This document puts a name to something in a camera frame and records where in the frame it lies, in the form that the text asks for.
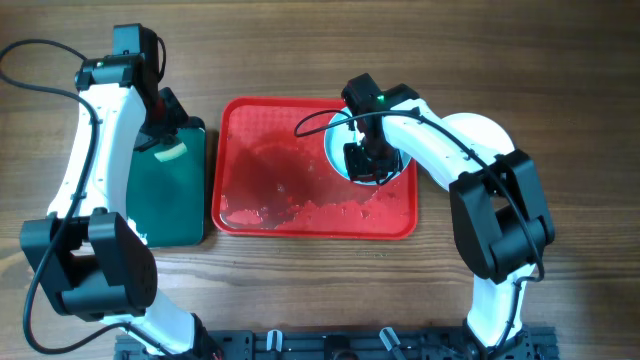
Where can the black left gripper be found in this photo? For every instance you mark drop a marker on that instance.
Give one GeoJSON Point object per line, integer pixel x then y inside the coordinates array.
{"type": "Point", "coordinates": [180, 120]}

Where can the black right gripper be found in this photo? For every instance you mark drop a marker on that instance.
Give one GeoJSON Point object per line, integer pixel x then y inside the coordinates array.
{"type": "Point", "coordinates": [359, 172]}

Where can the green yellow sponge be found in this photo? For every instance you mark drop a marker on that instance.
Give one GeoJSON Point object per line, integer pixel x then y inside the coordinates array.
{"type": "Point", "coordinates": [171, 152]}

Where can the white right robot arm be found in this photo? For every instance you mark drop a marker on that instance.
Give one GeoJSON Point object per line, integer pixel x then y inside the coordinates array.
{"type": "Point", "coordinates": [500, 217]}

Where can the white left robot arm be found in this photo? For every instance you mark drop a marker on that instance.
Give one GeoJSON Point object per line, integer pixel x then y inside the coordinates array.
{"type": "Point", "coordinates": [86, 256]}

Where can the black tray with green water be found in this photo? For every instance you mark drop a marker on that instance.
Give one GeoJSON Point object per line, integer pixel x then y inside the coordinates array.
{"type": "Point", "coordinates": [165, 201]}

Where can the red plastic tray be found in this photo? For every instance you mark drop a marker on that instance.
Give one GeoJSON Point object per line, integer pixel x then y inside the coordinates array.
{"type": "Point", "coordinates": [270, 183]}

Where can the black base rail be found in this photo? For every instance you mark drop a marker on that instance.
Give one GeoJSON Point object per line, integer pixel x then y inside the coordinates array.
{"type": "Point", "coordinates": [430, 343]}

